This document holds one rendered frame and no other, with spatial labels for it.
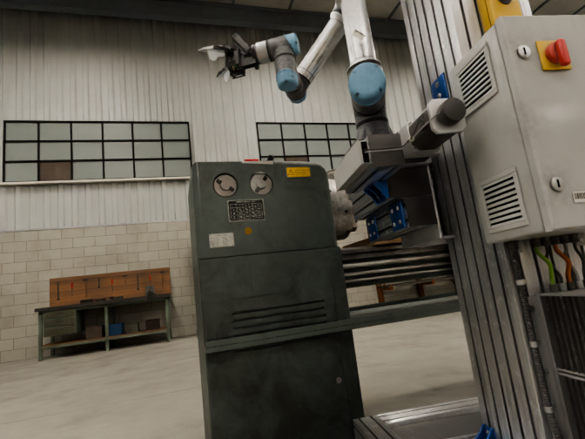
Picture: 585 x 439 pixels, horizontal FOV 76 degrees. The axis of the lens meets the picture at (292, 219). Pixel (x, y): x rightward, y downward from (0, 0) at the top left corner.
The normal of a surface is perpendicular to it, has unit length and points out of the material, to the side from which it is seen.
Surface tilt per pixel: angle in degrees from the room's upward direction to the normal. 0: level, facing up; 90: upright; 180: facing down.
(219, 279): 90
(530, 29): 90
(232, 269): 90
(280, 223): 90
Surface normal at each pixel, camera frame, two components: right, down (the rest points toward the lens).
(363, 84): -0.22, -0.01
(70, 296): 0.26, -0.20
